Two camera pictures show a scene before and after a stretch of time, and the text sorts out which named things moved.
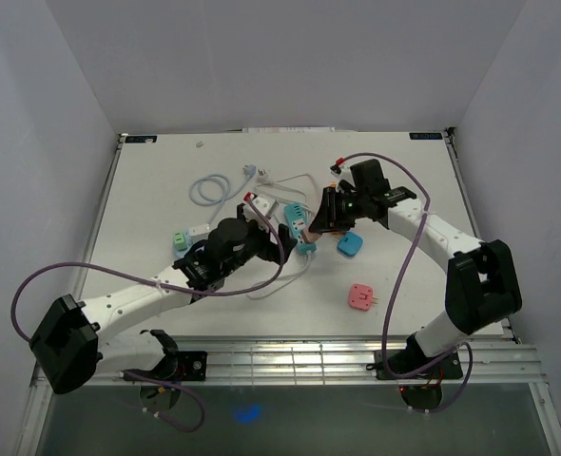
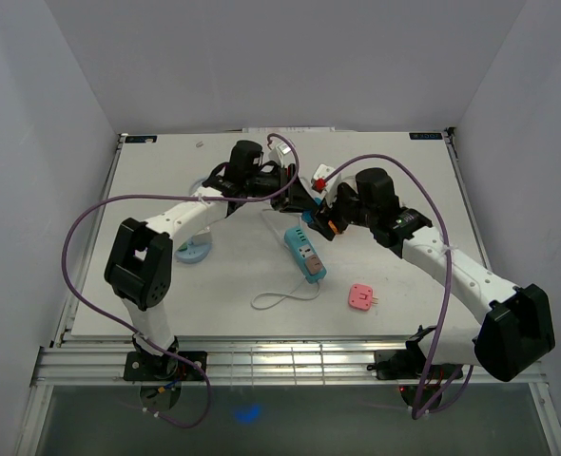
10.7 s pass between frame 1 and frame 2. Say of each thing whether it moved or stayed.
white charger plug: stayed
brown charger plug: moved
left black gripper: moved
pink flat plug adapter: stayed
